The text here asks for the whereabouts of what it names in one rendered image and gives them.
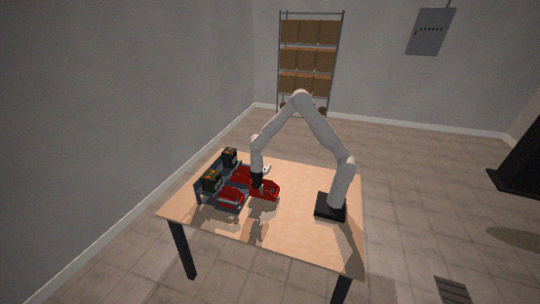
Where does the red bin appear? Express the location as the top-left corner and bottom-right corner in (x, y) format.
(229, 166), (252, 185)
(249, 178), (280, 202)
(217, 185), (244, 209)

